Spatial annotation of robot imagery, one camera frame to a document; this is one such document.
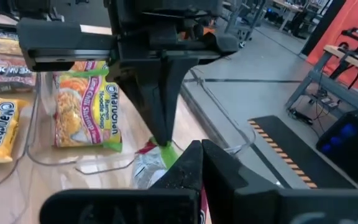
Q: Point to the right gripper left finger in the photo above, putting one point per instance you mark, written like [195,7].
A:
[135,208]

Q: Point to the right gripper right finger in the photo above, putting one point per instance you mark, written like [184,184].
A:
[275,208]

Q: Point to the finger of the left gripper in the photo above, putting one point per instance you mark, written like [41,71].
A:
[135,81]
[176,74]

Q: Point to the black Maruchan fire noodle pack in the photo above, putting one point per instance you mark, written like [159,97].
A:
[5,74]

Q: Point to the black orange-striped floor mat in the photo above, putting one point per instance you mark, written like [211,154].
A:
[306,149]

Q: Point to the grey rolling cart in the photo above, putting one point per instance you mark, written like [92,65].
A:
[241,18]

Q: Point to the black power strip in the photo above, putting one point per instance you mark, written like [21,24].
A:
[300,116]

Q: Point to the black computer tower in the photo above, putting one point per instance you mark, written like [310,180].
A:
[350,143]

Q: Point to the grey workbench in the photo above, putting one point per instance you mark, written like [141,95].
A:
[346,90]

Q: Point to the orange partition panel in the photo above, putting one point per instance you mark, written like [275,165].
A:
[353,18]

